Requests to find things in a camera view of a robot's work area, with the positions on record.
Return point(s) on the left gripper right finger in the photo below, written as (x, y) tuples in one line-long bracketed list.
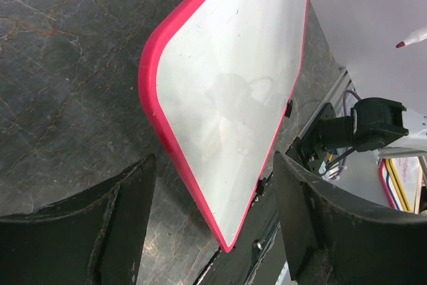
[(334, 237)]

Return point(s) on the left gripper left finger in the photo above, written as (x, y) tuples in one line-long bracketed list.
[(93, 237)]

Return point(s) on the pink framed whiteboard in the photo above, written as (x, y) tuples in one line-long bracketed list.
[(215, 79)]

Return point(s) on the white pink marker pen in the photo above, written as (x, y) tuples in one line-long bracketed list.
[(416, 36)]

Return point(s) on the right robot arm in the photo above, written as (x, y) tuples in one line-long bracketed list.
[(372, 124)]

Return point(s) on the black whiteboard foot clip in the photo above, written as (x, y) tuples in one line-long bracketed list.
[(289, 108)]

